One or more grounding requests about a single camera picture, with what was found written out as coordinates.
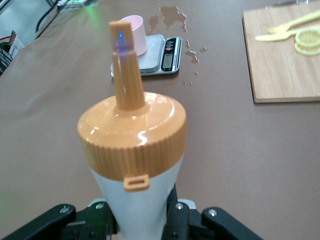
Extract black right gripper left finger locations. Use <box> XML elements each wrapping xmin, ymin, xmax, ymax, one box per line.
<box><xmin>79</xmin><ymin>201</ymin><xmax>118</xmax><ymax>240</ymax></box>

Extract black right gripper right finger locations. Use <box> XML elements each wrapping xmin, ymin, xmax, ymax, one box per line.
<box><xmin>162</xmin><ymin>184</ymin><xmax>203</xmax><ymax>240</ymax></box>

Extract translucent sauce bottle orange cap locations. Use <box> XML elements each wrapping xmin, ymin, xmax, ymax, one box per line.
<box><xmin>76</xmin><ymin>20</ymin><xmax>188</xmax><ymax>240</ymax></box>

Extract pink plastic cup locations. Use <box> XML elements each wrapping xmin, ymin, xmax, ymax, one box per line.
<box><xmin>119</xmin><ymin>14</ymin><xmax>148</xmax><ymax>57</ymax></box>

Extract brown table cover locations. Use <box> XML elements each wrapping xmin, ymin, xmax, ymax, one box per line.
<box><xmin>0</xmin><ymin>0</ymin><xmax>320</xmax><ymax>240</ymax></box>

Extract silver digital kitchen scale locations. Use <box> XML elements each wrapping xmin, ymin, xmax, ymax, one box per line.
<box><xmin>110</xmin><ymin>34</ymin><xmax>183</xmax><ymax>78</ymax></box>

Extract small brown liquid spill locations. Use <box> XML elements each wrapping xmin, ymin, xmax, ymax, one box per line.
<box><xmin>183</xmin><ymin>37</ymin><xmax>208</xmax><ymax>86</ymax></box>

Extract wooden cutting board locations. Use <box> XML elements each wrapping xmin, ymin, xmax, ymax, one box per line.
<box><xmin>242</xmin><ymin>0</ymin><xmax>320</xmax><ymax>104</ymax></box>

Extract large brown liquid spill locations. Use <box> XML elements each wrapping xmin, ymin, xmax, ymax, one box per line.
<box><xmin>148</xmin><ymin>5</ymin><xmax>188</xmax><ymax>33</ymax></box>

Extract yellow plastic fork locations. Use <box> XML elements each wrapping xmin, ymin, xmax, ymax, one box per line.
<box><xmin>267</xmin><ymin>11</ymin><xmax>320</xmax><ymax>35</ymax></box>

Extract black cable on table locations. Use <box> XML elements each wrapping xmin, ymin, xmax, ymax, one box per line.
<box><xmin>36</xmin><ymin>0</ymin><xmax>62</xmax><ymax>32</ymax></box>

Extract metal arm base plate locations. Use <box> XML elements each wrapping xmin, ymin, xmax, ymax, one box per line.
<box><xmin>56</xmin><ymin>0</ymin><xmax>99</xmax><ymax>13</ymax></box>

